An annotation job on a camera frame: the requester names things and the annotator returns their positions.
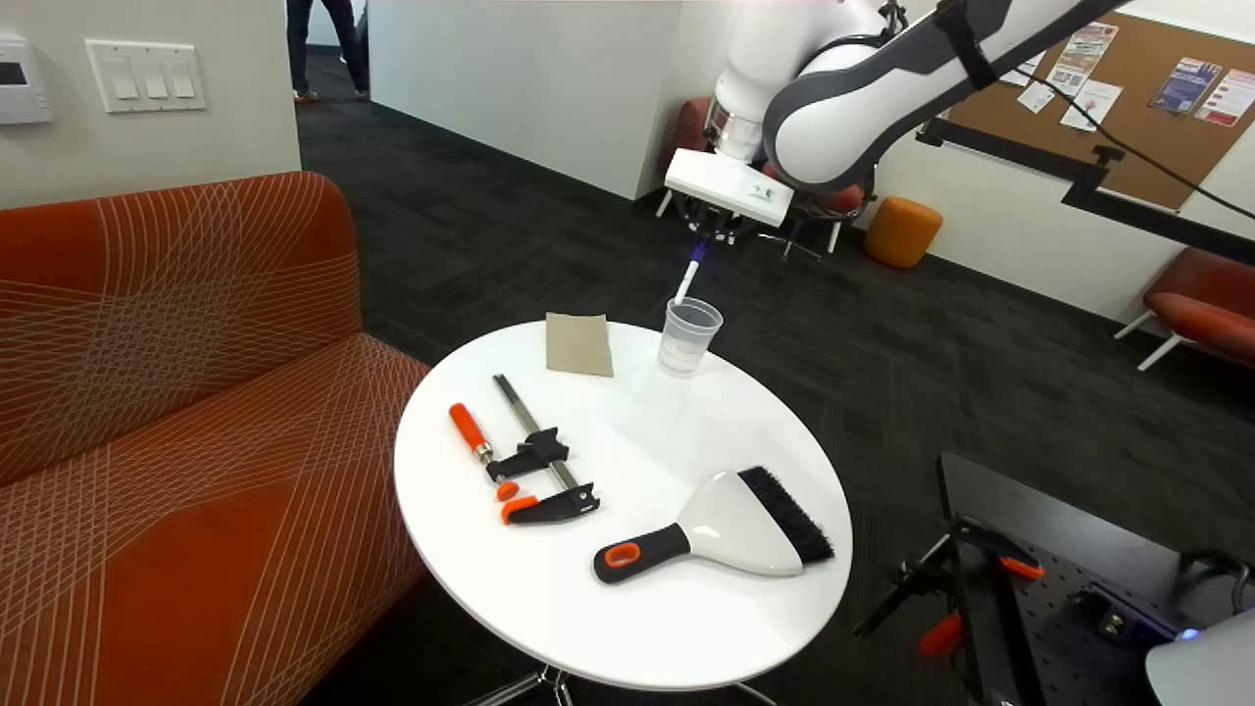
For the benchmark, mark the orange fabric sofa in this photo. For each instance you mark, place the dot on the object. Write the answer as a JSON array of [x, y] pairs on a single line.
[[193, 449]]

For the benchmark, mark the orange round stool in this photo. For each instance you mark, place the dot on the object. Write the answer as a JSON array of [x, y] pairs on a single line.
[[899, 231]]

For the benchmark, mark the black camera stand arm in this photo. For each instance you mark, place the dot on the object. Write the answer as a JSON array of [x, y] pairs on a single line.
[[1084, 191]]

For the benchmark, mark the white light switch panel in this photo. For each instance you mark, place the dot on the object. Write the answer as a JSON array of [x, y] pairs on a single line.
[[141, 74]]

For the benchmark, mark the brown cardboard piece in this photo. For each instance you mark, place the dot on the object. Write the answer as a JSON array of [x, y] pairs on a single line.
[[578, 342]]

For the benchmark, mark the clear plastic measuring cup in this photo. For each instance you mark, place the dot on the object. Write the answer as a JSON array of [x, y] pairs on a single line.
[[690, 332]]

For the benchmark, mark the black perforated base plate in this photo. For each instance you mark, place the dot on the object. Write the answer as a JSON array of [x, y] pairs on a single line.
[[1060, 602]]

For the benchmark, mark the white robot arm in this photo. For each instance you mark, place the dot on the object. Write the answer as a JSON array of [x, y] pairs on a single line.
[[819, 92]]

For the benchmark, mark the round white table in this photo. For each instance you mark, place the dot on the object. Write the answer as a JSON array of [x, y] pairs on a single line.
[[643, 438]]

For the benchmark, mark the blue and white marker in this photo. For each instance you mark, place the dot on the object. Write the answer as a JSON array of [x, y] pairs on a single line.
[[696, 257]]

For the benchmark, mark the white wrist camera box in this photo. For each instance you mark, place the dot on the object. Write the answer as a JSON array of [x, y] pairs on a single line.
[[730, 185]]

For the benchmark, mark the white wall thermostat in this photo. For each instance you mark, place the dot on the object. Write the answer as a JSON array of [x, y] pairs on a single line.
[[20, 89]]

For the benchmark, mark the orange handled base clamp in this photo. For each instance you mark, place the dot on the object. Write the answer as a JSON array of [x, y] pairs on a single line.
[[933, 574]]

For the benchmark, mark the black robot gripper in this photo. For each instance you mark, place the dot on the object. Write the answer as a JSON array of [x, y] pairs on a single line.
[[713, 225]]

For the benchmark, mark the red lounge chair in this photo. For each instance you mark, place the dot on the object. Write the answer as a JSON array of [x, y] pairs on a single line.
[[1203, 299]]

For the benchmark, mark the cork bulletin board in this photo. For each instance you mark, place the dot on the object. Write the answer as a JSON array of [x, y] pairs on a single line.
[[1165, 100]]

